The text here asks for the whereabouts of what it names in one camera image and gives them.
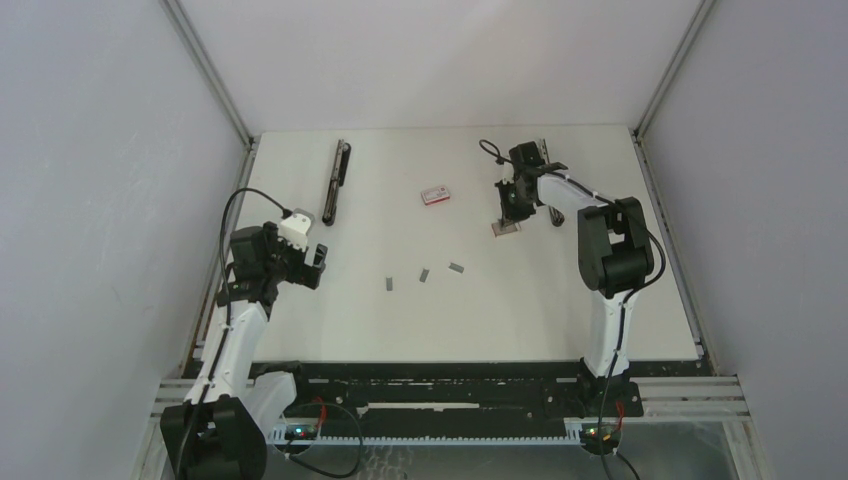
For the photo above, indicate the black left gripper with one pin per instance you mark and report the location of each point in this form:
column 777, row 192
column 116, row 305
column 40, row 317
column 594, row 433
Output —
column 303, row 274

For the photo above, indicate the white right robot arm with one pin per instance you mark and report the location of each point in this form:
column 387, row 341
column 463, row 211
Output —
column 617, row 255

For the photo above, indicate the staple box tray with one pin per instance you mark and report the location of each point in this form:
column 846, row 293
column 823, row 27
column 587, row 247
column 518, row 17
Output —
column 507, row 230

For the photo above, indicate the red white staple box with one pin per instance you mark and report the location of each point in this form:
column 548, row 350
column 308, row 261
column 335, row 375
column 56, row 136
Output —
column 435, row 195

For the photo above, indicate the aluminium frame rail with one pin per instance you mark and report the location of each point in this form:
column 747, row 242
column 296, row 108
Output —
column 198, row 52

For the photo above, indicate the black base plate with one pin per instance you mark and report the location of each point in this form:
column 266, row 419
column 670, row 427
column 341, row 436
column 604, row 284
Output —
column 468, row 400

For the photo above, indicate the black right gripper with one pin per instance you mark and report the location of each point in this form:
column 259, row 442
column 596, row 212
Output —
column 509, row 214

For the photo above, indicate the black stapler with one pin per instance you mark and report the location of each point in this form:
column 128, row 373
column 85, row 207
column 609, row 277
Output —
column 337, row 180

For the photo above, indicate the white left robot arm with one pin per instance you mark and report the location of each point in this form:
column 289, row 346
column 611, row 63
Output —
column 220, row 430

